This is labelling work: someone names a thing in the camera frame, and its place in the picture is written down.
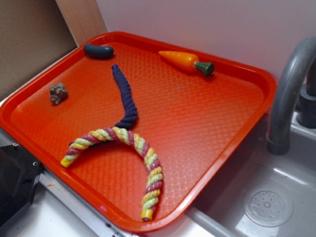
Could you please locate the dark blue bean-shaped object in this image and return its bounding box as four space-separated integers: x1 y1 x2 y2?
83 44 115 59

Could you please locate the grey toy sink basin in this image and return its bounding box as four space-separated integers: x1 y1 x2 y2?
186 111 316 237

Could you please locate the small brown rock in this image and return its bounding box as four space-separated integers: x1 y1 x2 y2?
49 82 68 105

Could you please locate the multicolour braided rope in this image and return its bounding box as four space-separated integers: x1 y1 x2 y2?
60 126 164 222

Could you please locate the dark blue rope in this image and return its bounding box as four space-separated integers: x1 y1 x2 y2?
69 64 138 146

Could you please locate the grey toy faucet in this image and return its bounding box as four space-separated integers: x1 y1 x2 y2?
267 36 316 155

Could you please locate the brown cardboard panel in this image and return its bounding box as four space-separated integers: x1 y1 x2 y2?
0 0 76 99

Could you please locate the light wooden board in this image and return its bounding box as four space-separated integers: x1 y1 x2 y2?
56 0 107 46

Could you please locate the orange toy carrot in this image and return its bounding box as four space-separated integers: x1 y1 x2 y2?
158 51 215 77

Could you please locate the orange plastic tray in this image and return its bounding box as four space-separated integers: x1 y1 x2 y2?
0 32 277 233

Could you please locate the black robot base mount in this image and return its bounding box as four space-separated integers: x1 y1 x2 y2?
0 143 42 229

